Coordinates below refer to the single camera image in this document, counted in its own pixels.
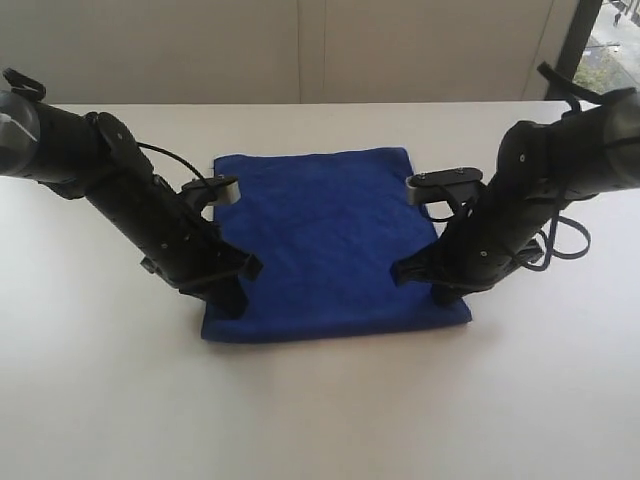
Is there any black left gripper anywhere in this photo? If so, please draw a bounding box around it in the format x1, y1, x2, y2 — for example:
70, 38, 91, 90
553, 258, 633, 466
85, 112, 263, 319

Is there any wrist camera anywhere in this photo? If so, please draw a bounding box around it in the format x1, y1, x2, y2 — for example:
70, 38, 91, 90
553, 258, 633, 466
179, 175, 241, 216
405, 167, 485, 224

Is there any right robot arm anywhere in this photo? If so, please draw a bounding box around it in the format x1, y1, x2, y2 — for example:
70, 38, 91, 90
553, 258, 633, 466
391, 89, 639, 305

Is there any blue towel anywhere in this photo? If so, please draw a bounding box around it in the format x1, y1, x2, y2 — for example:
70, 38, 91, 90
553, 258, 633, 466
201, 147, 471, 344

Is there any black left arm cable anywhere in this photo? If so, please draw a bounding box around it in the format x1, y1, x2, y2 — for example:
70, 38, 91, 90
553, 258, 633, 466
2, 67, 209, 184

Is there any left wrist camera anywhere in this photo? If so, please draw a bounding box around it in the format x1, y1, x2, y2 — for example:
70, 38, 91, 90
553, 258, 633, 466
179, 175, 241, 216

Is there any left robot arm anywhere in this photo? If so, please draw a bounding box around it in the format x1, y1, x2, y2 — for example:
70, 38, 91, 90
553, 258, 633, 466
1, 91, 262, 319

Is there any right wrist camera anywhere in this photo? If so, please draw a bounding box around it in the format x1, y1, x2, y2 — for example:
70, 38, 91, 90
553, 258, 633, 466
405, 167, 485, 224

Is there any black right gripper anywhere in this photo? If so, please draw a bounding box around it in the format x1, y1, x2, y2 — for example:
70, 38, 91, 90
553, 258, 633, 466
390, 121, 565, 306

